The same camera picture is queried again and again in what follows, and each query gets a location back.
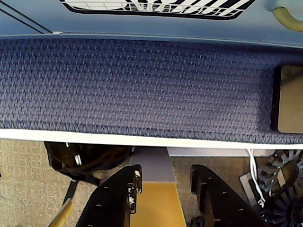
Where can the blue woven placemat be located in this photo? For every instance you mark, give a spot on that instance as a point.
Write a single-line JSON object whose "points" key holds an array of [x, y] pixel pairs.
{"points": [[132, 87]]}

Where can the black and white printed sticker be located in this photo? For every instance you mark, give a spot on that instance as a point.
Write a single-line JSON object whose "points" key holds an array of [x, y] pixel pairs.
{"points": [[151, 9]]}

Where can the grey floor socket box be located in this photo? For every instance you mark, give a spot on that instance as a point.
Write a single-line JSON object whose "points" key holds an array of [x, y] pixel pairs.
{"points": [[248, 189]]}

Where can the black and grey ribbed object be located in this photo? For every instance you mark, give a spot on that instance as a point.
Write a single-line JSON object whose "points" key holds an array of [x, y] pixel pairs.
{"points": [[284, 184]]}

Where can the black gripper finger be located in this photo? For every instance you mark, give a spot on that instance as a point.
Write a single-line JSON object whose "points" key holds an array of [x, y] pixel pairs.
{"points": [[220, 203], [111, 201]]}

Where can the yellow wooden board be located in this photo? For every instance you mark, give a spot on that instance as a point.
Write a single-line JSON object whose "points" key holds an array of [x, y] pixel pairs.
{"points": [[158, 205]]}

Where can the tan square black-framed pad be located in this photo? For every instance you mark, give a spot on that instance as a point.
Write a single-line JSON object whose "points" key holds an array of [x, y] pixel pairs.
{"points": [[292, 99]]}

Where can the black bag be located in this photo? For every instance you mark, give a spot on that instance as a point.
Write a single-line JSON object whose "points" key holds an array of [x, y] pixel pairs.
{"points": [[92, 158]]}

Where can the yellowish rubber tube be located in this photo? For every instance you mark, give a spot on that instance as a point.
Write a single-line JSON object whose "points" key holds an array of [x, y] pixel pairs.
{"points": [[287, 20]]}

